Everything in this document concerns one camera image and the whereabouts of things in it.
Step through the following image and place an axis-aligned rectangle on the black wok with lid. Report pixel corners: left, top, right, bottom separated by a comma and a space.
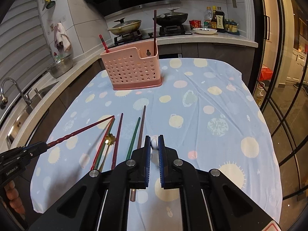
153, 8, 188, 27

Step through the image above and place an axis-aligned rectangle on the red instant noodle cup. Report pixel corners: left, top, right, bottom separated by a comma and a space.
189, 20, 202, 29

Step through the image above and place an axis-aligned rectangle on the beige frying pan with lid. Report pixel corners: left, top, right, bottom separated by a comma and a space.
108, 18, 141, 35

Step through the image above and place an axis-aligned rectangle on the gold flower spoon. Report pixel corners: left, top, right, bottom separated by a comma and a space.
99, 133, 116, 172

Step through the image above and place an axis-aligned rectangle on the white ceramic spoon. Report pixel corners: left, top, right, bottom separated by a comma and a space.
150, 136, 159, 167

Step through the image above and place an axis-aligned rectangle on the white plate with food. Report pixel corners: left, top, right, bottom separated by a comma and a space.
193, 28, 217, 35

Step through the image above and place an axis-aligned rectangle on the clear plastic oil bottle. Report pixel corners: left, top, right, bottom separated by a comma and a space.
204, 6, 213, 29

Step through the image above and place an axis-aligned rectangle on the seasoning jar set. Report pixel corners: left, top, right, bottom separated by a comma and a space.
224, 19, 240, 35

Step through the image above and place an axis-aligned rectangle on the brown sauce bottle yellow cap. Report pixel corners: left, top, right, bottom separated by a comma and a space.
211, 6, 217, 29

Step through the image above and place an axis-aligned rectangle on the pink hanging towel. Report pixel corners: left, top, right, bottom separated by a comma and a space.
54, 23, 72, 53

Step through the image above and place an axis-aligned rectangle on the green chopstick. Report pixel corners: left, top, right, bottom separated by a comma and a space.
93, 117, 115, 169
126, 117, 141, 160

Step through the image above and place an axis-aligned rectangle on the stainless steel sink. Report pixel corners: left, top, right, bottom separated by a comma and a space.
5, 82, 57, 149

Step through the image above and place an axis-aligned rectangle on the stainless steel bowl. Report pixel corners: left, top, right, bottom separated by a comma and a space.
47, 55, 73, 78

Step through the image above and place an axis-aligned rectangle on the chrome sink faucet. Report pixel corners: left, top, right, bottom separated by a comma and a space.
1, 77, 32, 110

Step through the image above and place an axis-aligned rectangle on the dark maroon chopstick in holder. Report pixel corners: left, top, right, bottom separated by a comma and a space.
153, 9, 157, 56

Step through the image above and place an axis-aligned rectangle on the brown chopstick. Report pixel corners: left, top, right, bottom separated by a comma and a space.
130, 105, 146, 202

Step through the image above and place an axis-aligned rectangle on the green hanging strainer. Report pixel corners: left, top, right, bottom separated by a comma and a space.
43, 0, 55, 10

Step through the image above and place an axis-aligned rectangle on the pink perforated utensil holder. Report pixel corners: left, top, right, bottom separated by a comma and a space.
100, 39, 163, 90

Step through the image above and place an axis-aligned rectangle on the red chopstick in holder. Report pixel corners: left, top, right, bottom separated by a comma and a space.
99, 34, 110, 53

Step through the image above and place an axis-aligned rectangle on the black gas stove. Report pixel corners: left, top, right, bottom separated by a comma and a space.
110, 25, 192, 48

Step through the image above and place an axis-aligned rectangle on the person's left hand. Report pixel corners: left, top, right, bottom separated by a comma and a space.
4, 180, 26, 215

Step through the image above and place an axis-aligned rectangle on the light blue patterned tablecloth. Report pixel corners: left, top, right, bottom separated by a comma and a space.
30, 59, 282, 230

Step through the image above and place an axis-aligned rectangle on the dark red chopstick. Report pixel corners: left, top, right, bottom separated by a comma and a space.
47, 115, 114, 148

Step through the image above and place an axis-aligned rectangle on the green dish soap bottle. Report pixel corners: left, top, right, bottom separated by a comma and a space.
54, 52, 61, 62

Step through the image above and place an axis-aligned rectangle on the dark soy sauce bottle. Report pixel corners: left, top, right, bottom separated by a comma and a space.
215, 6, 226, 33

